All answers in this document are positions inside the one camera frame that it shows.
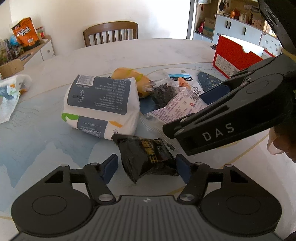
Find pink printed plastic bag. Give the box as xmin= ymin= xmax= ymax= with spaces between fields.
xmin=147 ymin=88 xmax=208 ymax=123

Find black sesame snack packet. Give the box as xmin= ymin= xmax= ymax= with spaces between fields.
xmin=112 ymin=134 xmax=178 ymax=183

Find clear bag of black bits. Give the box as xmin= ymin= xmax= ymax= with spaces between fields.
xmin=142 ymin=77 xmax=184 ymax=108

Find white tissue paper pack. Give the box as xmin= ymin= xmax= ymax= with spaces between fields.
xmin=61 ymin=75 xmax=140 ymax=140

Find yellow plush toy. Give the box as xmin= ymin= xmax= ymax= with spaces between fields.
xmin=111 ymin=67 xmax=151 ymax=99

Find person's right hand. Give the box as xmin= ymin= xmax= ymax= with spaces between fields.
xmin=267 ymin=126 xmax=295 ymax=163

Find orange toy in blister pack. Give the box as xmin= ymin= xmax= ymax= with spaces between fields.
xmin=169 ymin=70 xmax=204 ymax=95

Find red cardboard shoe box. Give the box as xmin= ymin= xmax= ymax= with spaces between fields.
xmin=213 ymin=35 xmax=274 ymax=78

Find white shoe cabinet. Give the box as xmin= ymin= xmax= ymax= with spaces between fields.
xmin=193 ymin=1 xmax=282 ymax=56

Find brown wooden chair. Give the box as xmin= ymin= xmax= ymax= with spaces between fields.
xmin=83 ymin=21 xmax=138 ymax=47

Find small white tissue packet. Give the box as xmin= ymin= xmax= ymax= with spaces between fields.
xmin=0 ymin=74 xmax=32 ymax=123

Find white sideboard cabinet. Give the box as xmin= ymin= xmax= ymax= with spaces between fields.
xmin=18 ymin=35 xmax=55 ymax=69

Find cardboard tray with plants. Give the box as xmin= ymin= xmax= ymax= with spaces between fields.
xmin=0 ymin=58 xmax=24 ymax=79

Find red jar on sideboard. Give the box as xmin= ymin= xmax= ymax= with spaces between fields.
xmin=36 ymin=27 xmax=45 ymax=39

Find orange snack bag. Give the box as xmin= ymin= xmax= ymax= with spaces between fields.
xmin=11 ymin=17 xmax=41 ymax=52

